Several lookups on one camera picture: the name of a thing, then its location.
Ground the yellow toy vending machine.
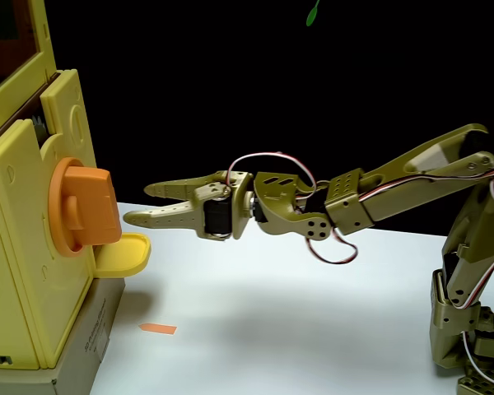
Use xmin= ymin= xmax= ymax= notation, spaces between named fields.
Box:
xmin=0 ymin=0 xmax=152 ymax=369

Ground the green leaf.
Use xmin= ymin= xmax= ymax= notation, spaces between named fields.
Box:
xmin=305 ymin=0 xmax=322 ymax=28

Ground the grey cardboard box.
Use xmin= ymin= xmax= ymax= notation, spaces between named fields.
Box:
xmin=0 ymin=277 xmax=127 ymax=395

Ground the red white black servo cable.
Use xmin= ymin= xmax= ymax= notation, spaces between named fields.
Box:
xmin=303 ymin=232 xmax=359 ymax=265
xmin=357 ymin=166 xmax=494 ymax=309
xmin=227 ymin=151 xmax=319 ymax=198

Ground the orange paper arrow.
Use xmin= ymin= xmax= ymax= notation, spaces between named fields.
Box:
xmin=137 ymin=323 xmax=178 ymax=337

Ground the orange vending machine knob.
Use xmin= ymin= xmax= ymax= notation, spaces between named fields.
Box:
xmin=47 ymin=156 xmax=124 ymax=258

